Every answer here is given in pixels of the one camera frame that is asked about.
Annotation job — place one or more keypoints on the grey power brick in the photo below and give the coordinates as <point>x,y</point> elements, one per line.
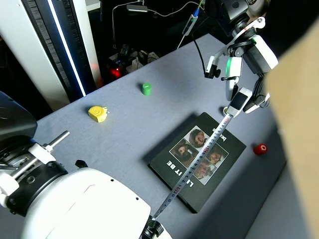
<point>137,8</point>

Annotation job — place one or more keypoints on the small red block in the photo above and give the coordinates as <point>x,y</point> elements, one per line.
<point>260,149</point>

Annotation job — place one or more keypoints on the green cylinder block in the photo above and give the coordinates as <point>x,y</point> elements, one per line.
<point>146,89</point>

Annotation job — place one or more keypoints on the small round cup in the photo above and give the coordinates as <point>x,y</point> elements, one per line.
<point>225,110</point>

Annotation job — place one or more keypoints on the white grey tape measure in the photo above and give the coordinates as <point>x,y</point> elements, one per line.
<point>238,102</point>

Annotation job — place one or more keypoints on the white column with light strip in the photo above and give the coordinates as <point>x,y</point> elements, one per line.
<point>25,49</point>

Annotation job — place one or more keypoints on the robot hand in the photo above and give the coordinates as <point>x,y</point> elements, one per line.
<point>261,54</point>
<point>87,206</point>

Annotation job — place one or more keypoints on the black hardcover book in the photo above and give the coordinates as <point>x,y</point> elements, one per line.
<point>231,147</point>

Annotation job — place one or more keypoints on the tan cardboard box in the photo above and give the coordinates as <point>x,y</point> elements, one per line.
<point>299,124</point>

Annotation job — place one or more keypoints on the white adapter box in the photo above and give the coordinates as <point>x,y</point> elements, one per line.
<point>189,25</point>

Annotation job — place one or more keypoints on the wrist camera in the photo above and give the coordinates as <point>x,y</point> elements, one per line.
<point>81,163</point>
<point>211,71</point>

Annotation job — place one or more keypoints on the power strip with plugs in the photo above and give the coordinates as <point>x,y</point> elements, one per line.
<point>147,56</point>

